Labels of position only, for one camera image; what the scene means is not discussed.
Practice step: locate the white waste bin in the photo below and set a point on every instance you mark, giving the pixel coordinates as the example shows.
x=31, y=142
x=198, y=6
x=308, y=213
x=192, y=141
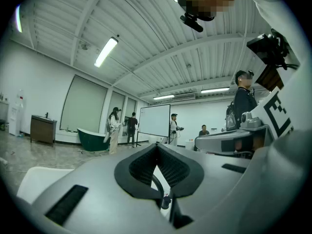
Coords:
x=189, y=145

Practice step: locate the white ceiling air vent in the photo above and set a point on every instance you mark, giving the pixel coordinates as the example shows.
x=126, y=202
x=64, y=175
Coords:
x=184, y=96

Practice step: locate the white rolling whiteboard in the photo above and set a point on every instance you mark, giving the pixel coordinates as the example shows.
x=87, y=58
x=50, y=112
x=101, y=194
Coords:
x=154, y=119

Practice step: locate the small grey window blind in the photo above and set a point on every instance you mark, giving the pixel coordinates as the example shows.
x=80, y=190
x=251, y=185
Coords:
x=131, y=106

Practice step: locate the black head-worn camera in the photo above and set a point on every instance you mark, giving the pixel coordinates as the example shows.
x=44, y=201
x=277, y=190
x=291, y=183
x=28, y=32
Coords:
x=192, y=22

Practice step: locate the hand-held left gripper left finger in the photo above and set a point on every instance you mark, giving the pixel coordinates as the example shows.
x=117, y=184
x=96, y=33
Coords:
x=97, y=179

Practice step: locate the white rounded fixture edge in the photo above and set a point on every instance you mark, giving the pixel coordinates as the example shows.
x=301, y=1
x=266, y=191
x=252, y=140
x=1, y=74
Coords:
x=39, y=181

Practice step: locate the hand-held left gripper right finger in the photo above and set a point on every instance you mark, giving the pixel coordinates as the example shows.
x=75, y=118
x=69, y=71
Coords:
x=214, y=172

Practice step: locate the dark wooden vanity cabinet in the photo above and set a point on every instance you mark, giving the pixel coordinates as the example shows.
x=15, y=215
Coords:
x=42, y=129

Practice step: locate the large grey window blind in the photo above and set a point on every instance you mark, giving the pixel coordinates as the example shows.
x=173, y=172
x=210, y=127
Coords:
x=83, y=103

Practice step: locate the dark green bathtub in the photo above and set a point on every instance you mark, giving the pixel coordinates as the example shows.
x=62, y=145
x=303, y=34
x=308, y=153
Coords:
x=91, y=139

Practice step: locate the black chest-mounted device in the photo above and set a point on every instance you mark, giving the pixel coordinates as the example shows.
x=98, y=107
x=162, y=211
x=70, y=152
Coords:
x=265, y=47

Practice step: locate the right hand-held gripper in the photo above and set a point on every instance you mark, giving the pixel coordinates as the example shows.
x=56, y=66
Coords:
x=273, y=113

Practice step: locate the person's white shirt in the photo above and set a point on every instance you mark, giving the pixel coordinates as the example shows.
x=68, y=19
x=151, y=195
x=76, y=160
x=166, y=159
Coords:
x=275, y=4

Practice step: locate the medium grey window blind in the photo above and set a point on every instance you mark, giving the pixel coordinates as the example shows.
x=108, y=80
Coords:
x=116, y=101

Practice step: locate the white water dispenser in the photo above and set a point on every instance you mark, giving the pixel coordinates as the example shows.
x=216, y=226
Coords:
x=15, y=116

